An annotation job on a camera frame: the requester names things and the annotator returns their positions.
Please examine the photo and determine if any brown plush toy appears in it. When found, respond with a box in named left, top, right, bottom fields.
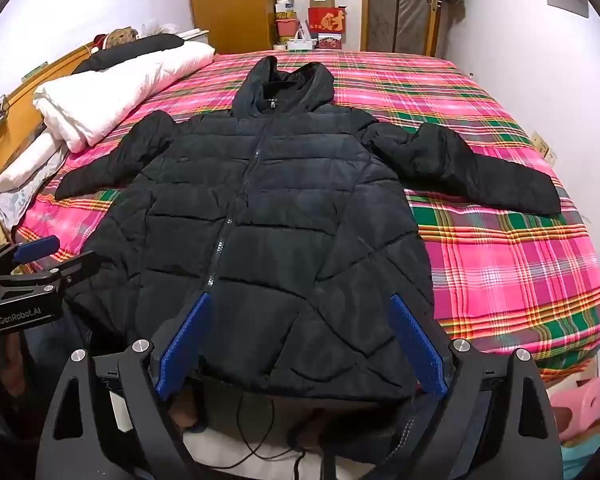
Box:
left=92, top=27, right=141, bottom=53

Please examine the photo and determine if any black pillow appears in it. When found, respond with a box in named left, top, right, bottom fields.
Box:
left=72, top=34, right=186, bottom=75

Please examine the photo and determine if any wooden bed headboard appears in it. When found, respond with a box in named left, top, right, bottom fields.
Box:
left=0, top=42, right=98, bottom=261

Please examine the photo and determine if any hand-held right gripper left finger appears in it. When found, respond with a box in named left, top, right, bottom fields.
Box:
left=37, top=292, right=213, bottom=480

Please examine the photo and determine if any black cable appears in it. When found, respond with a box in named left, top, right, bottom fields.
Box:
left=234, top=392, right=311, bottom=480

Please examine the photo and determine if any pink stool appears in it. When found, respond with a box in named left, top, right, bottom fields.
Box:
left=550, top=377, right=600, bottom=428

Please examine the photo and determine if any wall socket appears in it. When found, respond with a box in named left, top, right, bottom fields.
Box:
left=531, top=132, right=556, bottom=163

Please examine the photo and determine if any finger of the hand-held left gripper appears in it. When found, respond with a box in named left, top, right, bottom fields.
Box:
left=0, top=235, right=61, bottom=270
left=55, top=251, right=101, bottom=291

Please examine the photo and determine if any white tote bag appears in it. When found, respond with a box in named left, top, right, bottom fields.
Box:
left=286, top=30, right=313, bottom=52

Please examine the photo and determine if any pink long pillow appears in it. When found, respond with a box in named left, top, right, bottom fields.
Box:
left=0, top=130, right=66, bottom=196

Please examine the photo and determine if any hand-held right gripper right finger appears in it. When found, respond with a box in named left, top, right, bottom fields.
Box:
left=389, top=292, right=563, bottom=480

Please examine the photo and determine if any red gift box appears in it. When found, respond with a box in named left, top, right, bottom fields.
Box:
left=307, top=6, right=348, bottom=36

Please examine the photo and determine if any grey paw-print pillow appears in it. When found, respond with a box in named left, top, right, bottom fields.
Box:
left=0, top=150, right=71, bottom=241

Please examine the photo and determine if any white duvet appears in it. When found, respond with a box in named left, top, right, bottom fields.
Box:
left=32, top=40, right=216, bottom=153

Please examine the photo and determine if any black puffer jacket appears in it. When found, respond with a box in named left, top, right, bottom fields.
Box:
left=55, top=55, right=563, bottom=403

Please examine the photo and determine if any pink plaid bed sheet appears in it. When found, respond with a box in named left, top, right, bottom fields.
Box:
left=12, top=50, right=600, bottom=386

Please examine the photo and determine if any clear plastic bag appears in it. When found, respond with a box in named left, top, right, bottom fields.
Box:
left=140, top=20, right=191, bottom=38

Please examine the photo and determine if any wooden wardrobe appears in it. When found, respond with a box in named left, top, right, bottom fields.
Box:
left=187, top=0, right=273, bottom=56

